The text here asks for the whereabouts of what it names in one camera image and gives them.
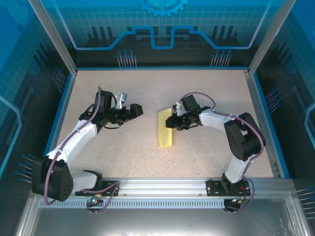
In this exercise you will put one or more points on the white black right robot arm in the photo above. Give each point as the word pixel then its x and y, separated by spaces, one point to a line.
pixel 246 142

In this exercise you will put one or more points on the grey metal front tray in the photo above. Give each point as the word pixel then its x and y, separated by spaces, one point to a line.
pixel 160 221

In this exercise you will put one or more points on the aluminium mounting rail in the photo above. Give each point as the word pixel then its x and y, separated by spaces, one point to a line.
pixel 160 186

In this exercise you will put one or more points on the aluminium frame post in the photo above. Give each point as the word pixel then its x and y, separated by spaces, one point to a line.
pixel 56 39
pixel 270 37

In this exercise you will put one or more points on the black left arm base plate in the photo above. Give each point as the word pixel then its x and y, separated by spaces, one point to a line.
pixel 110 185

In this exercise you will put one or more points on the aluminium blue side rail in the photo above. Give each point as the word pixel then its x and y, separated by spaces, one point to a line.
pixel 64 105
pixel 257 98

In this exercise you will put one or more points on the brass plug with green light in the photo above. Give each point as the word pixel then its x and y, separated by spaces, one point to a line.
pixel 95 199

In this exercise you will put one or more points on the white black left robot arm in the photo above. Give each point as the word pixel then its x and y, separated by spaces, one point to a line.
pixel 81 135

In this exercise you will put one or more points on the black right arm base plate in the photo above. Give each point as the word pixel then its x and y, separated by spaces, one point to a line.
pixel 214 188

